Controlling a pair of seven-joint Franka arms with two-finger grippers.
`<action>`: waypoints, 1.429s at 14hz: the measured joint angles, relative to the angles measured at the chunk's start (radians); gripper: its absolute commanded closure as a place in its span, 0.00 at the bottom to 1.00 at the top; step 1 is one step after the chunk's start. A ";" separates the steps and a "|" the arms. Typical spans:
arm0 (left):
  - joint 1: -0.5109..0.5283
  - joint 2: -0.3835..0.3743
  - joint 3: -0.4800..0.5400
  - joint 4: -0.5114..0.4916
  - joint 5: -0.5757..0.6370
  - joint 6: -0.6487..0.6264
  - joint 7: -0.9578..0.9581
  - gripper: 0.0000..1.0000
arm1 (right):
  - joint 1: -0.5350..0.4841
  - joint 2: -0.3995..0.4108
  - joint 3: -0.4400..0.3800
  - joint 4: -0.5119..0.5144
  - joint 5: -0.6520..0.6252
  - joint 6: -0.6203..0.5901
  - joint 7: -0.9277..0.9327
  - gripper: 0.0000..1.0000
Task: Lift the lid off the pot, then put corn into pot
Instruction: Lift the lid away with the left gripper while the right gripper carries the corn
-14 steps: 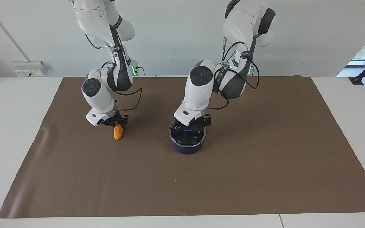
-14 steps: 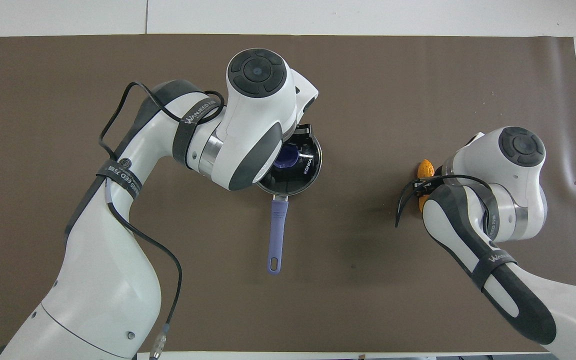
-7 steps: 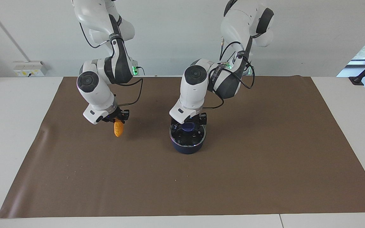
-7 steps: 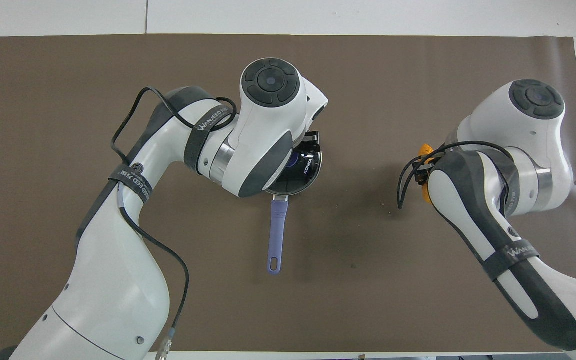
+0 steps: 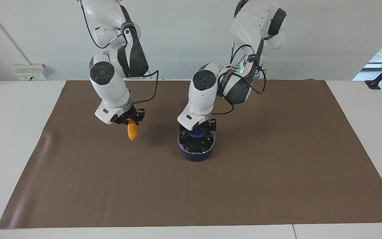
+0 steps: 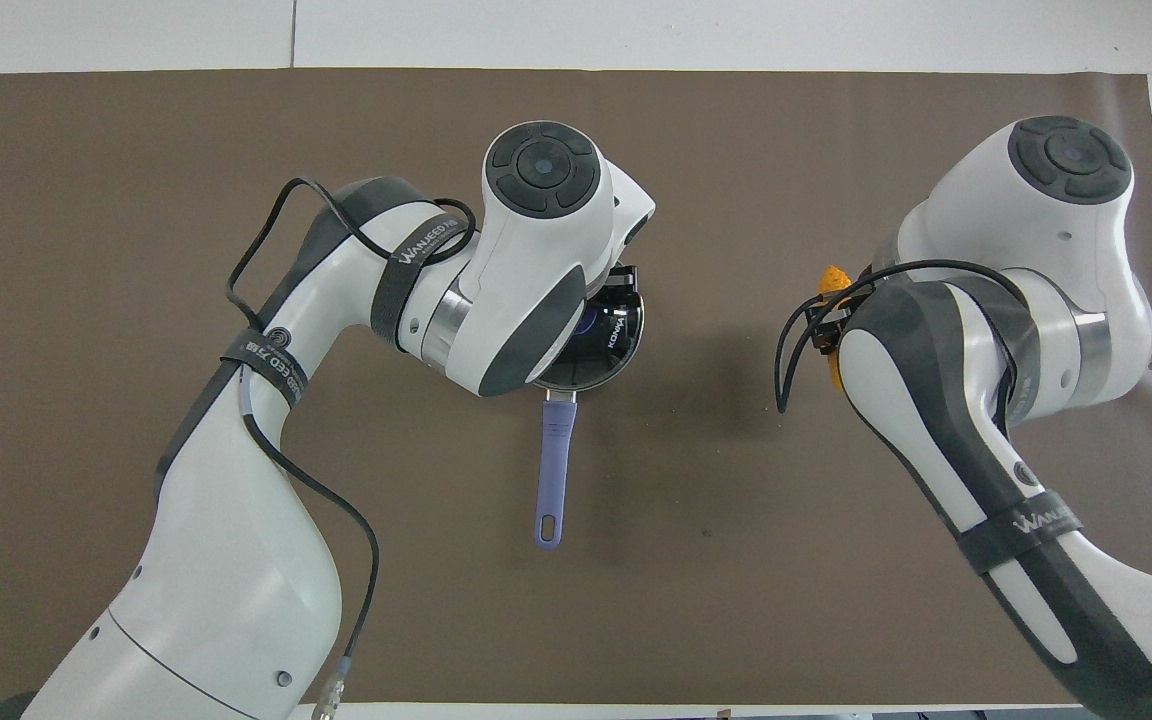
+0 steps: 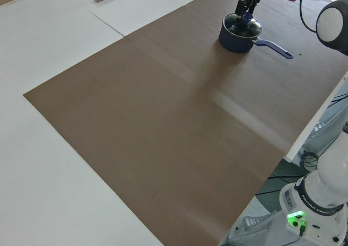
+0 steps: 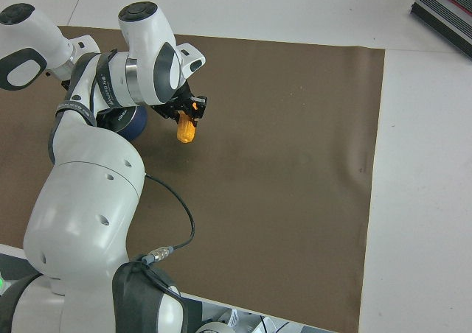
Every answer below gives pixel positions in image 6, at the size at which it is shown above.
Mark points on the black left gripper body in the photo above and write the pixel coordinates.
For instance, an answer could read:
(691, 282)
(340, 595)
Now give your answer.
(618, 280)

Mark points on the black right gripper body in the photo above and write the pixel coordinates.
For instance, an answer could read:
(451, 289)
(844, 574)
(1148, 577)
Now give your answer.
(836, 315)

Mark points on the yellow corn cob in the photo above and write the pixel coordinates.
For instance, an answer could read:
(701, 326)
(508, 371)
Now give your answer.
(836, 280)

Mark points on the glass lid with purple knob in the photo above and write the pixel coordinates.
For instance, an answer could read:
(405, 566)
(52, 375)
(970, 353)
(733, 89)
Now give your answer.
(616, 345)

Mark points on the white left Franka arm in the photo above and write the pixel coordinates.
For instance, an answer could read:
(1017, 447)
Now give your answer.
(236, 560)

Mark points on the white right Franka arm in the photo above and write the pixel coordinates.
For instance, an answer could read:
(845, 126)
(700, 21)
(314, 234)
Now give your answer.
(1036, 230)

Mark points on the brown table mat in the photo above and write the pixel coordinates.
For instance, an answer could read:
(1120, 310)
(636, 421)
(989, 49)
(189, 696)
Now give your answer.
(686, 500)

